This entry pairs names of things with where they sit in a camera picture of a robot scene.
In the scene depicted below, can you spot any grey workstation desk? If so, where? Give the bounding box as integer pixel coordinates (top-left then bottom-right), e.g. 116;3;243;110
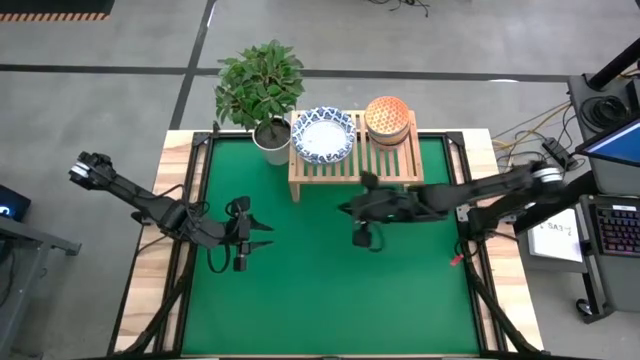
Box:
567;72;640;324

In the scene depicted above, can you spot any blue patterned paper plate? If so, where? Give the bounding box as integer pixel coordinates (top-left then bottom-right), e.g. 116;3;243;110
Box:
291;105;357;166

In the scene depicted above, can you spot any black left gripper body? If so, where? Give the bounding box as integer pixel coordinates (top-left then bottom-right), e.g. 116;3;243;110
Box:
219;195;253;256

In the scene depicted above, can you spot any blue screen computer monitor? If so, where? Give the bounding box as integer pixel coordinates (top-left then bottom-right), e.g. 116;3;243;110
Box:
574;117;640;169

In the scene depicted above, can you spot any coiled black cable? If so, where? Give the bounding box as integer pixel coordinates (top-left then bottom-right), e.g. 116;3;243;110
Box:
579;94;629;131

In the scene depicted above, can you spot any wooden slatted shelf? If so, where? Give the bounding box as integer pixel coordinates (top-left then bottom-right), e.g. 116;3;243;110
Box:
287;108;425;204

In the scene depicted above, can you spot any black backlit keyboard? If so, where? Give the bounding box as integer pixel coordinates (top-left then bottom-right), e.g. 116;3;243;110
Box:
592;202;640;259

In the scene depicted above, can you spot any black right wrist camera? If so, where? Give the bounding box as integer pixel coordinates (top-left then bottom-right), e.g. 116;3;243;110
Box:
351;223;374;250

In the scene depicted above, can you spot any black metal table frame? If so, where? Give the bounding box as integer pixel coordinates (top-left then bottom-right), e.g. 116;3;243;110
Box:
107;130;546;359

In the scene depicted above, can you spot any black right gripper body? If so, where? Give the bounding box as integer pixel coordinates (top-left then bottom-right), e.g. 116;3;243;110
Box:
351;172;426;225

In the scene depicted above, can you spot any white paper sheet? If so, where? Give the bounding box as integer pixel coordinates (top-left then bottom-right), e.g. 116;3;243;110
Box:
527;221;584;264

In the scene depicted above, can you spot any green leafy plant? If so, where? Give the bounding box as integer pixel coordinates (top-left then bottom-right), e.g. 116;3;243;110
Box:
214;39;306;134

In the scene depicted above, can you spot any blue wave bowl orange outside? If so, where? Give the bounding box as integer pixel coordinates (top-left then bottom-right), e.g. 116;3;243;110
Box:
367;122;412;143

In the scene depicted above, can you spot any white cylindrical plant pot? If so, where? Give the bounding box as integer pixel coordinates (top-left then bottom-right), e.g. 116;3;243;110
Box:
251;117;293;167

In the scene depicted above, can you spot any black power strip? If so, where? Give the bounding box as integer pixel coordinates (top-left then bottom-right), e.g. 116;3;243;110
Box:
542;137;576;171

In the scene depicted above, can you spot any grey metal cart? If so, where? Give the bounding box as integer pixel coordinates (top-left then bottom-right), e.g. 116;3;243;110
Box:
0;184;82;351

